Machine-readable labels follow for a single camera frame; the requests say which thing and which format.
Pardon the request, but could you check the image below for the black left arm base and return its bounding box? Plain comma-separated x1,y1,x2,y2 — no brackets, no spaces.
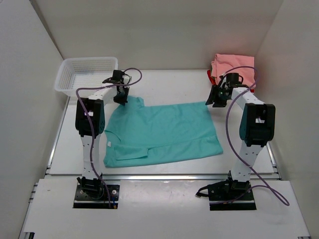
73,177,120,210

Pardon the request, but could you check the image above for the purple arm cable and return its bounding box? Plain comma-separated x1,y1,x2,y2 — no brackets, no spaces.
209,66,290,207
75,67,143,209

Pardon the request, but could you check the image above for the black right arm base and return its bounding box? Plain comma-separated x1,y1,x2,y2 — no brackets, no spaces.
195,175,257,211

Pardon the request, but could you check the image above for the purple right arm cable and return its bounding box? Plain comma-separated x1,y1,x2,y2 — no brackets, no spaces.
209,66,290,207

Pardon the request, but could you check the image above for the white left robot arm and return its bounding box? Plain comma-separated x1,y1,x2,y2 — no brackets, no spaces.
75,70,132,200

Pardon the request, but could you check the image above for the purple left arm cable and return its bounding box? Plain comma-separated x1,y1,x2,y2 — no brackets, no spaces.
75,67,143,209

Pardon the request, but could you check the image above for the pink folded t shirt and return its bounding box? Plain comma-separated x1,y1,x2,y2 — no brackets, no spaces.
211,54,255,74

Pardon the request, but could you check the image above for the teal t shirt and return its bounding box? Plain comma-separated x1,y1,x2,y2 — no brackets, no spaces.
104,97,223,168

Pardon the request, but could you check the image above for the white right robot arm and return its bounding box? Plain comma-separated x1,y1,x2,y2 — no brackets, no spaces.
205,73,276,200

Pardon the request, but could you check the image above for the white plastic basket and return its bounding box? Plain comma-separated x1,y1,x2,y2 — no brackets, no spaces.
54,57,118,97

